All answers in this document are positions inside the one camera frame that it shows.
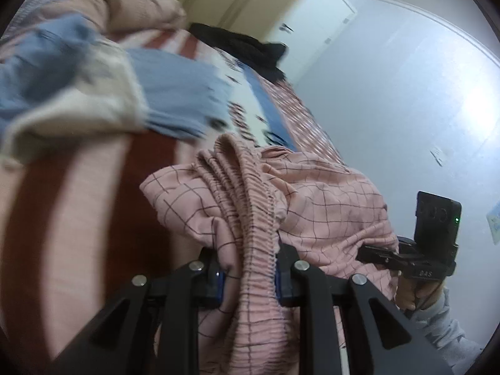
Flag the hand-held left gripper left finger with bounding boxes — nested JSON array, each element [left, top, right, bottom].
[[51, 248, 227, 375]]

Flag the person's right hand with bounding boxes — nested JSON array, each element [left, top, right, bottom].
[[395, 271, 446, 314]]

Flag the blue denim jeans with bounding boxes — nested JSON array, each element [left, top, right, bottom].
[[0, 13, 102, 133]]

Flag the black clothing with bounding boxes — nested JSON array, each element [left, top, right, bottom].
[[189, 22, 290, 83]]

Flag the printed striped blanket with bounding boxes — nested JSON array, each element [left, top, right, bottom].
[[0, 27, 344, 375]]

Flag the blue-grey folded garment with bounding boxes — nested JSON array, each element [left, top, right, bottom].
[[127, 47, 235, 141]]

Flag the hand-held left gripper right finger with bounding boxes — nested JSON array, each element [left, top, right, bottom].
[[273, 244, 454, 375]]

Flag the pink ribbed quilt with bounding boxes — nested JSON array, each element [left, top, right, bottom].
[[0, 0, 188, 43]]

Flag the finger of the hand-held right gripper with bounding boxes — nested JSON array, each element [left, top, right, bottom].
[[357, 244, 396, 265]]

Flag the pink checked pants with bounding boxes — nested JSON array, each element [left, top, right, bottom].
[[140, 133, 401, 375]]

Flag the white door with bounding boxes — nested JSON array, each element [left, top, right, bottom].
[[267, 0, 358, 87]]

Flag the grey white patterned cloth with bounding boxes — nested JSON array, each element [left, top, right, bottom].
[[0, 41, 149, 165]]

